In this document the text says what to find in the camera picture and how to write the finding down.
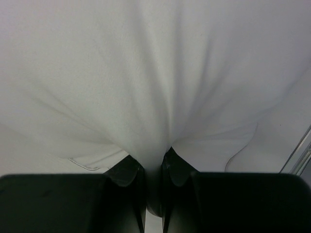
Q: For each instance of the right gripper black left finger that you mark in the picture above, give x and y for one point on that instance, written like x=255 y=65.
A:
x=112 y=202

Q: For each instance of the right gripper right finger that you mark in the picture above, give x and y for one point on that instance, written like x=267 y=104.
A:
x=215 y=202

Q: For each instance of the white pillow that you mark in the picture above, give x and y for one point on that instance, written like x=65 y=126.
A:
x=97 y=80

